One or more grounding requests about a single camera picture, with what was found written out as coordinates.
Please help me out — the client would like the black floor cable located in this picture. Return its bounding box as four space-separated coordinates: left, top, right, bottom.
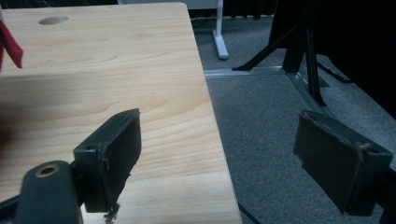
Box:
237 203 263 224

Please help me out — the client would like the black tripod stand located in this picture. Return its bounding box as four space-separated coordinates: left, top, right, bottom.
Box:
232 13 353 107

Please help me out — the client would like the black curtain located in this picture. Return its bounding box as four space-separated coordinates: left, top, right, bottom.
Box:
269 0 396 120

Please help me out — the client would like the white table frame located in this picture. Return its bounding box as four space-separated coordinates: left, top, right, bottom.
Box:
117 0 230 61

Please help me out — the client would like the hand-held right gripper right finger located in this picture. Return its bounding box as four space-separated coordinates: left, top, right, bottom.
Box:
293 109 394 217

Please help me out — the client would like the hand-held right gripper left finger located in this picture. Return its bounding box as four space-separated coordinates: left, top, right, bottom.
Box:
73 107 143 218

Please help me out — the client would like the red baseball cap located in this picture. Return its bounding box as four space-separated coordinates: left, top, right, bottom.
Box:
0 19 24 73

